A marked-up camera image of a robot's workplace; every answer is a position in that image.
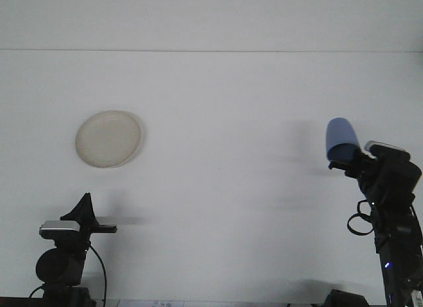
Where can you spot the pale round plate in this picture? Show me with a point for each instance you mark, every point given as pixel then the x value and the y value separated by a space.
pixel 107 138

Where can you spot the white printed paper sheet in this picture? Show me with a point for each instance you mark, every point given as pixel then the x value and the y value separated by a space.
pixel 148 303

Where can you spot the pale blue cup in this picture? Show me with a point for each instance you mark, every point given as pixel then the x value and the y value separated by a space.
pixel 342 130

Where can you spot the pale grey camera box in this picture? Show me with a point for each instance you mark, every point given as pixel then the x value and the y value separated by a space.
pixel 59 226
pixel 385 146

